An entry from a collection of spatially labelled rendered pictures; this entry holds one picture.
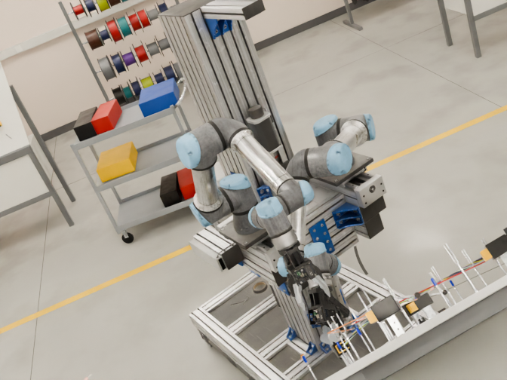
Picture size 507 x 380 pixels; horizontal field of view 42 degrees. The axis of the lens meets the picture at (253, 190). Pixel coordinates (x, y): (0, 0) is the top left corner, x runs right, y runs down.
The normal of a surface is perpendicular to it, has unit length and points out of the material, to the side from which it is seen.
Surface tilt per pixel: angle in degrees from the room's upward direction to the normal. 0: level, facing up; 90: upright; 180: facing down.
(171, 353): 0
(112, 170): 90
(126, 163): 90
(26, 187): 90
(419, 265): 0
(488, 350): 0
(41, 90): 90
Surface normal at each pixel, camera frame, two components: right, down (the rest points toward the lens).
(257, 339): -0.33, -0.83
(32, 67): 0.23, 0.40
